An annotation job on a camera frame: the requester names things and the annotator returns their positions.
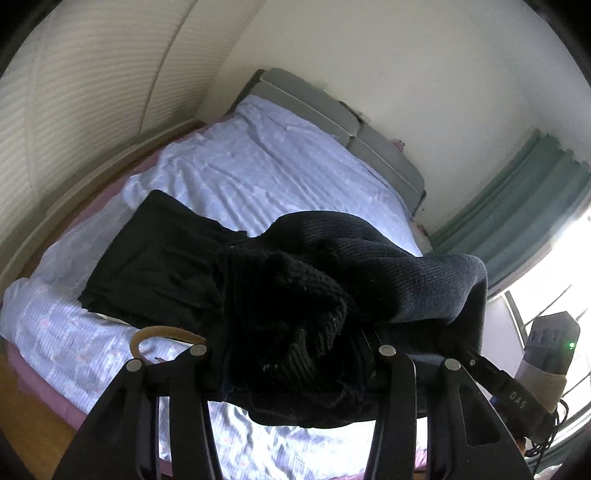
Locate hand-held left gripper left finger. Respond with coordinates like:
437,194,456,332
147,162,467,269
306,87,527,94
51,345,219,480

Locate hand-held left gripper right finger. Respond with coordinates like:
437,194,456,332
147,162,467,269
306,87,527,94
364,344,534,480

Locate black pants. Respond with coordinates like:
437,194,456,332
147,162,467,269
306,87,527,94
129,210,490,428

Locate barred window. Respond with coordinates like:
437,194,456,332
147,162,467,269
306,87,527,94
487,222,591,446

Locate folded black clothes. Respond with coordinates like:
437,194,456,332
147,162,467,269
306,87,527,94
78,189,252,335

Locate teal curtain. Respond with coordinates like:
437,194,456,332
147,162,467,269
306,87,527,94
427,129,591,292

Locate grey padded headboard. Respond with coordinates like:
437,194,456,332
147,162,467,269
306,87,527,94
231,68,426,219

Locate white wardrobe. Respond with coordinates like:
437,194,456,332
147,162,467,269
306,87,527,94
0,0,271,282

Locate black cable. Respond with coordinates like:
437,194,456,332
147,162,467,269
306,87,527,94
524,399,571,459

